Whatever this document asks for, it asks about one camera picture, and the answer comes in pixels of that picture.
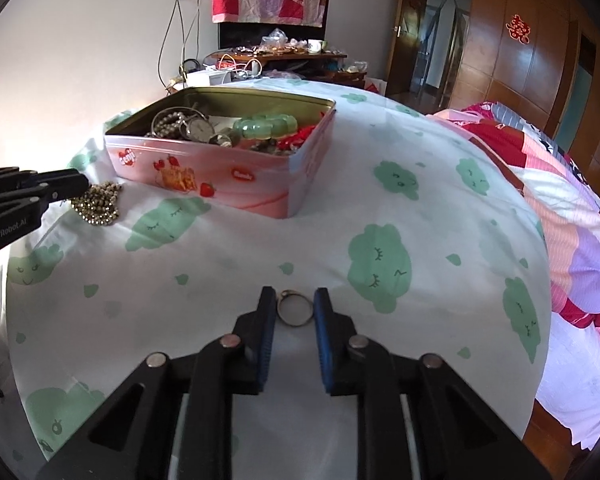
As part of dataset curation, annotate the white box on cabinet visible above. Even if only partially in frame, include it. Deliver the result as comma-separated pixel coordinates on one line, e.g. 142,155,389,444
185,68,233,87

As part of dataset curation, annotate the black television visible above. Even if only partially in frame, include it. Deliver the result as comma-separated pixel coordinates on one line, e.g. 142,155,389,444
214,0,329,49

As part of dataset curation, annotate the small metal ring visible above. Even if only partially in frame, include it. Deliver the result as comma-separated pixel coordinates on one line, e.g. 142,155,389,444
276,288,315,328

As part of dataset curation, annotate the gold bead chain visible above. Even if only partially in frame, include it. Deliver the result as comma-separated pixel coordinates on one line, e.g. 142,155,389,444
70,181,124,227

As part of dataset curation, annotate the red knot cord pendant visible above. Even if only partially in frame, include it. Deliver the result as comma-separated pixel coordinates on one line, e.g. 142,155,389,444
276,125,316,153

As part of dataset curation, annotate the pink tin box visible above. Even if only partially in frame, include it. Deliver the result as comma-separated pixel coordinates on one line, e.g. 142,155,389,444
105,84,336,219

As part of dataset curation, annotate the pink patchwork quilt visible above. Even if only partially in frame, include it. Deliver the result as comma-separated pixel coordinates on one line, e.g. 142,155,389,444
432,101,600,450

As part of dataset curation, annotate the silver wrist watch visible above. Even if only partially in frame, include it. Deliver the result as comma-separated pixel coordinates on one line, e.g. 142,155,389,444
183,115,215,143

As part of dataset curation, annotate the red double happiness sticker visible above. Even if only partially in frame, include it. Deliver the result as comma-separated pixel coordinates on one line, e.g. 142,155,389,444
505,13,531,44

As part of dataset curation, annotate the white mug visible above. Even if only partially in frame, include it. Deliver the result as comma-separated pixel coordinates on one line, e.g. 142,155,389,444
308,39,325,55

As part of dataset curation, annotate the red patchwork cloth cover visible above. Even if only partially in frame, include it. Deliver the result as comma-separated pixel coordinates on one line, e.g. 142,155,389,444
212,0,327,27

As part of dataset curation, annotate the wooden wardrobe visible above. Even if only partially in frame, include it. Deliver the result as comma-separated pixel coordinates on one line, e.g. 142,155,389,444
439,0,600,196

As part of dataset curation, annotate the wooden tv cabinet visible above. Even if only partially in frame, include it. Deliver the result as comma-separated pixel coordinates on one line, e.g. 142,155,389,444
204,50,367,89

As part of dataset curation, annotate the white green cloud bedsheet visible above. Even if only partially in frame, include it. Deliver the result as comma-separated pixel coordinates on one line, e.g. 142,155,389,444
0,84,550,479

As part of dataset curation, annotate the wooden bedroom door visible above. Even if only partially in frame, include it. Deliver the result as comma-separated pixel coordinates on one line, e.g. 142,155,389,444
386,0,427,96

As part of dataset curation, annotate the green jade bangle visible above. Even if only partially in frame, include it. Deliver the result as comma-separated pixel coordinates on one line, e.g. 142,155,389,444
233,114,298,140

